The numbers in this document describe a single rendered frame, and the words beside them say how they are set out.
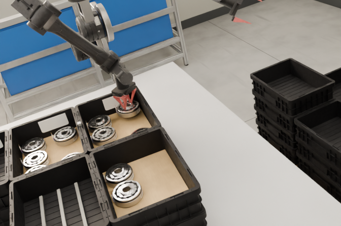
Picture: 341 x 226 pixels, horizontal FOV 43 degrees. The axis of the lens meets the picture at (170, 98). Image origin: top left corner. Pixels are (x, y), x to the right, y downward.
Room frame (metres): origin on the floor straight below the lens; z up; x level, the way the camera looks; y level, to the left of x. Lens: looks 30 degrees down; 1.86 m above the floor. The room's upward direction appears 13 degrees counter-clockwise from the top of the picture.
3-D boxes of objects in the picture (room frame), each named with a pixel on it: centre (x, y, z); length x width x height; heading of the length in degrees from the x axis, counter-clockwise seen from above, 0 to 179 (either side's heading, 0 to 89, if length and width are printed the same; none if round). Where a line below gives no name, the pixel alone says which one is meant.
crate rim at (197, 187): (1.17, 0.16, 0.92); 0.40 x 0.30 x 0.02; 13
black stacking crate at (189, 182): (1.17, 0.16, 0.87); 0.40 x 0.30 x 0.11; 13
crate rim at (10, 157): (1.50, 0.54, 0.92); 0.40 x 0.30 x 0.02; 13
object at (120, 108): (1.69, 0.20, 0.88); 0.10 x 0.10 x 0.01
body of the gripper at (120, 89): (1.69, 0.19, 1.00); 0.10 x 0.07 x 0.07; 143
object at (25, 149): (1.59, 0.63, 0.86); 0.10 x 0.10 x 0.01
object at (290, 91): (2.08, -0.69, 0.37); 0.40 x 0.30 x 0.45; 17
